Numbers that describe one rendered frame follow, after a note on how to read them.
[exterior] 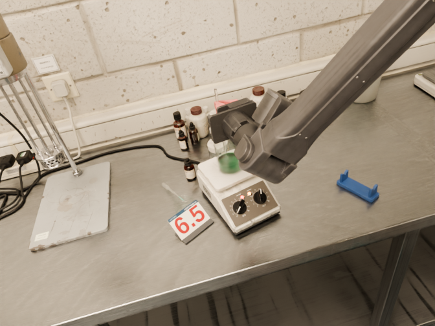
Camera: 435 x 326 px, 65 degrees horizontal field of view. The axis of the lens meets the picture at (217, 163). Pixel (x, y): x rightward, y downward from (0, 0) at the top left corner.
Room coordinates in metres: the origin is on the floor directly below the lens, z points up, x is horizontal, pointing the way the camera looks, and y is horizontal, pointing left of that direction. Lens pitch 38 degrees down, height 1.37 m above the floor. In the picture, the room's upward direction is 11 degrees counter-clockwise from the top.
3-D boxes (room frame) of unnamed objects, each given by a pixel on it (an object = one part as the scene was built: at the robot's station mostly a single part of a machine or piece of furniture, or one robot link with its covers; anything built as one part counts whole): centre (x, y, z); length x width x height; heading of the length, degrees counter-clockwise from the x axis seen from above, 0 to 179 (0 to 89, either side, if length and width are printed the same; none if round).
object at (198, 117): (0.97, 0.04, 0.80); 0.06 x 0.06 x 0.10
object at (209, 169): (0.66, -0.02, 0.83); 0.12 x 0.12 x 0.01; 21
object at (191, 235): (0.57, 0.09, 0.77); 0.09 x 0.06 x 0.04; 126
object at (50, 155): (0.75, 0.42, 1.02); 0.07 x 0.07 x 0.25
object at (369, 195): (0.59, -0.33, 0.77); 0.10 x 0.03 x 0.04; 31
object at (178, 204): (0.64, 0.10, 0.76); 0.06 x 0.06 x 0.02
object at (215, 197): (0.64, -0.03, 0.79); 0.22 x 0.13 x 0.08; 21
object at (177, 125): (0.97, 0.10, 0.80); 0.04 x 0.04 x 0.10
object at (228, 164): (0.66, -0.03, 0.88); 0.07 x 0.06 x 0.08; 103
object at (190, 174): (0.76, 0.08, 0.78); 0.03 x 0.03 x 0.07
